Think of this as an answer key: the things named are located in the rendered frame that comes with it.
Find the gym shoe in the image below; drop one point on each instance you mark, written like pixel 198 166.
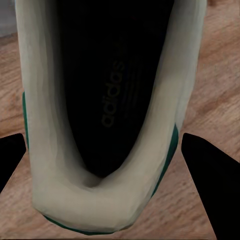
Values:
pixel 106 85

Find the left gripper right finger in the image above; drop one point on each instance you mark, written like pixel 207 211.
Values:
pixel 217 178

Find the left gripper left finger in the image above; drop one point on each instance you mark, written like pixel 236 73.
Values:
pixel 12 149

